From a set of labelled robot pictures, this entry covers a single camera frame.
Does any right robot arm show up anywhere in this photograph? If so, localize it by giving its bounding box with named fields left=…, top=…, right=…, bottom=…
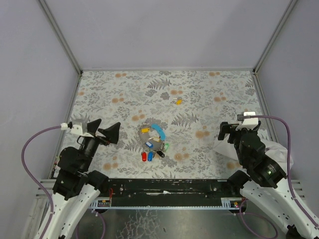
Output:
left=214, top=116, right=319, bottom=239

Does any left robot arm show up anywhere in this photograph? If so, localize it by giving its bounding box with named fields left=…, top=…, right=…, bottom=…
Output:
left=35, top=119, right=121, bottom=239

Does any white cloth cover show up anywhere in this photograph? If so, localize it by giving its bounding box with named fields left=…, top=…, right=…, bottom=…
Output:
left=213, top=137, right=288, bottom=173

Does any red key tag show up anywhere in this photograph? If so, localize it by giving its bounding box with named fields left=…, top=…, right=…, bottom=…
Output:
left=141, top=152, right=147, bottom=162

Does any blue key tag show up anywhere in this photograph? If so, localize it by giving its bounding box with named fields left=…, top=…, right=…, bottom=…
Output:
left=147, top=152, right=153, bottom=161

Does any black key fob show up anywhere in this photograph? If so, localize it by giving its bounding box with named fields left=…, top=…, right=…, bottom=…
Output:
left=157, top=150, right=165, bottom=158

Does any floral table mat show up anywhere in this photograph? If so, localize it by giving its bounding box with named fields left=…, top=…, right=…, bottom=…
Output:
left=71, top=71, right=261, bottom=179

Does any green key tag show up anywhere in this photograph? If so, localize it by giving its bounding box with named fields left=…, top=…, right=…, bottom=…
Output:
left=163, top=143, right=169, bottom=151

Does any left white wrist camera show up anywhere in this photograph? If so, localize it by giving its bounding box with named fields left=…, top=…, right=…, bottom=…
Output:
left=60, top=119, right=90, bottom=137

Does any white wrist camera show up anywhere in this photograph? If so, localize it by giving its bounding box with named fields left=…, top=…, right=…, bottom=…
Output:
left=236, top=112, right=259, bottom=130
left=60, top=119, right=90, bottom=137

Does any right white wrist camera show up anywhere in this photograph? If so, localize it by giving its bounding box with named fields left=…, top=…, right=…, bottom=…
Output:
left=236, top=112, right=259, bottom=130

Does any white slotted cable duct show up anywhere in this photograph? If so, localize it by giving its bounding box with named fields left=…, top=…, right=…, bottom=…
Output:
left=89, top=198, right=111, bottom=209

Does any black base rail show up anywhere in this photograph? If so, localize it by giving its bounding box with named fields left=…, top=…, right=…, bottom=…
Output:
left=99, top=179, right=241, bottom=209

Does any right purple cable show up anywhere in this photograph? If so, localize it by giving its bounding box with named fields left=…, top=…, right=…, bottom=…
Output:
left=239, top=115, right=319, bottom=239

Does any purple cable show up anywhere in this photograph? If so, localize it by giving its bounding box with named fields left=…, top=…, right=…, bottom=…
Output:
left=239, top=115, right=319, bottom=239
left=21, top=125, right=107, bottom=239

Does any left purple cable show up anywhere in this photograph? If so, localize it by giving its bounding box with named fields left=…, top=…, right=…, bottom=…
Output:
left=21, top=125, right=107, bottom=239

